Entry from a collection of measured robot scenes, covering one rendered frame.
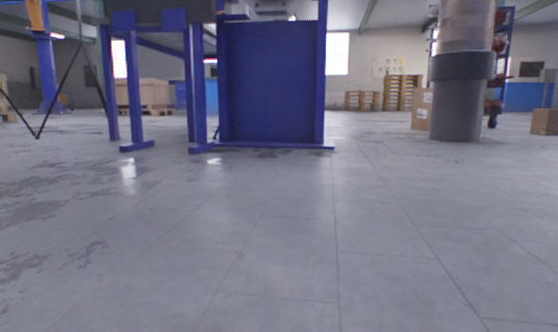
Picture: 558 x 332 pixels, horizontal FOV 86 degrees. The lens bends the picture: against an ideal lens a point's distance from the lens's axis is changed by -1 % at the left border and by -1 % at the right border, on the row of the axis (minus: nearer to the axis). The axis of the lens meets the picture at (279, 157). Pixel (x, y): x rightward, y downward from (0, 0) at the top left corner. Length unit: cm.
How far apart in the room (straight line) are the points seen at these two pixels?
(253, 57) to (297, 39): 32
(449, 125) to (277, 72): 137
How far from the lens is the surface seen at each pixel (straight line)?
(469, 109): 265
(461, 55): 261
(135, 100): 203
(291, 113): 211
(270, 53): 215
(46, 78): 941
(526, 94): 1377
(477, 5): 272
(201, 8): 189
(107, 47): 261
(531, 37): 1571
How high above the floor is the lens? 28
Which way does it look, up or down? 10 degrees down
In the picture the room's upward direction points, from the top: straight up
